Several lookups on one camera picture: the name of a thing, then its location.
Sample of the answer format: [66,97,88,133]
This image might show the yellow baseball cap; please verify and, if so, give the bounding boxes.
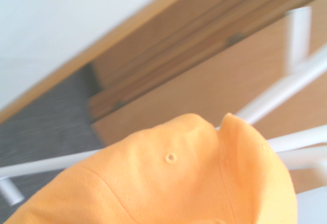
[5,112,299,224]

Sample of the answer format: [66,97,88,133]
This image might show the wooden door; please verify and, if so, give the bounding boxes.
[91,0,327,195]

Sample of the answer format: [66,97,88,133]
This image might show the wooden cabinet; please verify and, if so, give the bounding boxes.
[0,0,327,125]

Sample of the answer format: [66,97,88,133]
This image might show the white wooden coat rack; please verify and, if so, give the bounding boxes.
[0,6,327,207]

